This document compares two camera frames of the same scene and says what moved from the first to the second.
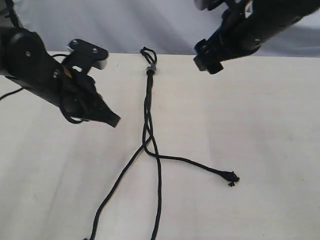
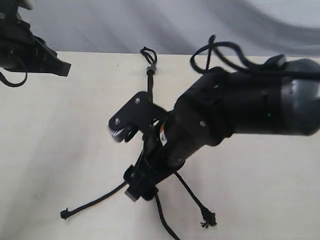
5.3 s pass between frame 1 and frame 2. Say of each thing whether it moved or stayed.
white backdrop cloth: stayed
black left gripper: moved
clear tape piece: stayed
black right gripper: moved
